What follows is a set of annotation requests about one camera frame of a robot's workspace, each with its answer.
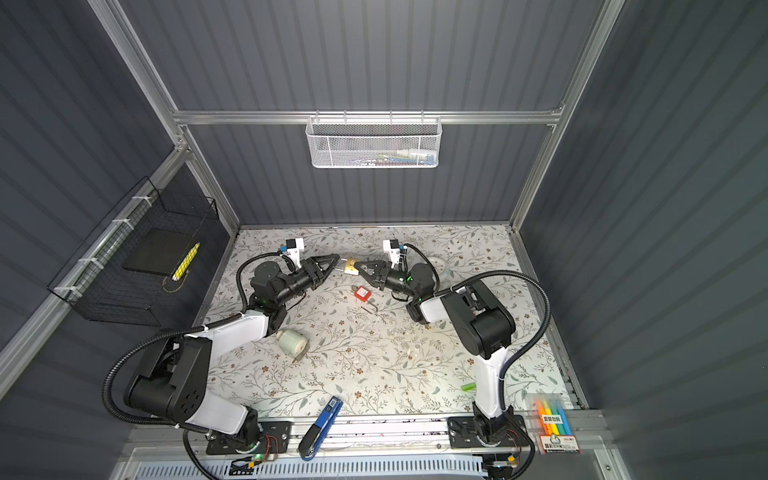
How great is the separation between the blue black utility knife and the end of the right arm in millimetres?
330

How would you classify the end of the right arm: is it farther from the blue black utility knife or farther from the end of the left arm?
the blue black utility knife

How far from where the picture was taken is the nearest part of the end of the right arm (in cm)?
79

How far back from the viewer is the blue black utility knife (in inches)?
27.8
